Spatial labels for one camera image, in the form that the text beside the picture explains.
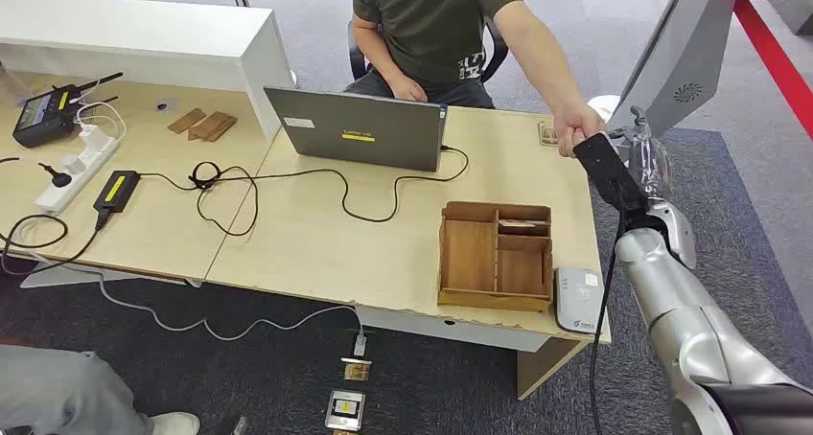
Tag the plain wooden card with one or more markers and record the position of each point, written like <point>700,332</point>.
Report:
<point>223,130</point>
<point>186,121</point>
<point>208,125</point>

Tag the white kiosk stand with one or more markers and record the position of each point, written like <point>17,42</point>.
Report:
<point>686,51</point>

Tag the person's left forearm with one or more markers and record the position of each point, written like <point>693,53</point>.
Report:
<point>546,64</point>

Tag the white power strip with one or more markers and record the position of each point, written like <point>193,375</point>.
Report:
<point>76,178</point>

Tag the grey white card reader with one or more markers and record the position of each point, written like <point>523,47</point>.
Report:
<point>578,299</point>

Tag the black handheld controller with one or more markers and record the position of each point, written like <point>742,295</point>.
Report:
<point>41,118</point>

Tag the wooden desk leg panel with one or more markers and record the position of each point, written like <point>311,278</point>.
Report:
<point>543,368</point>

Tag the white shoe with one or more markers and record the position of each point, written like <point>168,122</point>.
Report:
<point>174,424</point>

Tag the silver floor socket box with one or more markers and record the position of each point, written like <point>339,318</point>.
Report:
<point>345,410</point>

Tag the person's right hand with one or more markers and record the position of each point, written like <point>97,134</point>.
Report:
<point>406,89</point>

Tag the wooden key card with print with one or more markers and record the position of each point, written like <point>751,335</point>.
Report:
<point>546,135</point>

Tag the small grey round object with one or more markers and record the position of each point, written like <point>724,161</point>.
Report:
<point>166,104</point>

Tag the seated person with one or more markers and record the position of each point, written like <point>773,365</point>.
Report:
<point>432,26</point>

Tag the standing person's leg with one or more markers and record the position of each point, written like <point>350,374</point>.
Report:
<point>63,394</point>

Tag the grey laptop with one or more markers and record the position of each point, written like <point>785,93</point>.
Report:
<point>355,127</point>

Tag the black power adapter yellow label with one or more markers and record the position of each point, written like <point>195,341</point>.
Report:
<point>116,191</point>

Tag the brass floor socket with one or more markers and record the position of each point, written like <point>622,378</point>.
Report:
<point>356,370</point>

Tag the wooden room key card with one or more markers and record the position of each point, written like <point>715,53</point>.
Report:
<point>521,223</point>

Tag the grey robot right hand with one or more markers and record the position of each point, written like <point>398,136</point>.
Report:
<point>651,162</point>

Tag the white round base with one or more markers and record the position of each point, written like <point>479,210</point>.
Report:
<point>600,107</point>

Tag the white counter shelf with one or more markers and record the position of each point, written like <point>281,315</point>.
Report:
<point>140,38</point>

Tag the person's right forearm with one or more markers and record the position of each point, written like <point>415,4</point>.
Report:
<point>378,54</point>

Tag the wooden organizer tray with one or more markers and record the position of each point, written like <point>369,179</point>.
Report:
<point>470,254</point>

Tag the black plug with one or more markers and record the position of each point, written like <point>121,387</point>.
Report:
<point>58,178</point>

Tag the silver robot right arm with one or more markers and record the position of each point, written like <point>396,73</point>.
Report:
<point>686,330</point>

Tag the person's left hand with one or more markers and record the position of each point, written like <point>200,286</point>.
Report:
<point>575,124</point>

